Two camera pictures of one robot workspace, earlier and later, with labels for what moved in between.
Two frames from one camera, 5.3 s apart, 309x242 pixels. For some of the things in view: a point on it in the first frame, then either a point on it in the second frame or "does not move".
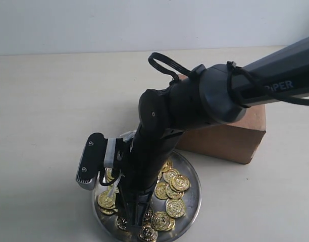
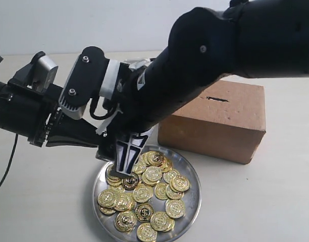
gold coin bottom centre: x=161 y=221 does not move
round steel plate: x=176 y=202 does not move
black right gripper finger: x=140 y=204 → x=128 y=148
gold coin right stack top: x=179 y=182 does not move
